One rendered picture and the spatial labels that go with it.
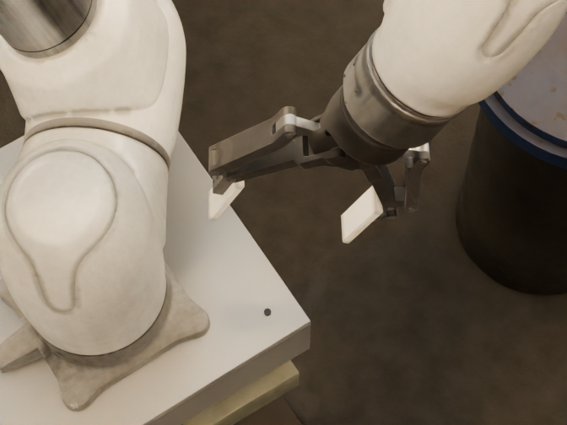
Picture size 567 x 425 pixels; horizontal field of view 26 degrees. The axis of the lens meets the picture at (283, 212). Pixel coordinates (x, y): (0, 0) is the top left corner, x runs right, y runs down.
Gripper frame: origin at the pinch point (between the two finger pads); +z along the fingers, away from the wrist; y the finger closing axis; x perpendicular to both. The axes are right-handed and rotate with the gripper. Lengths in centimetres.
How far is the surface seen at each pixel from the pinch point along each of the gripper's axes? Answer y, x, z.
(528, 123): -38.5, -25.0, 11.8
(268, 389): -11.3, 6.0, 30.5
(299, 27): -33, -73, 64
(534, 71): -40, -33, 11
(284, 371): -13.0, 3.9, 29.8
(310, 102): -34, -57, 63
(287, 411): -27, -2, 60
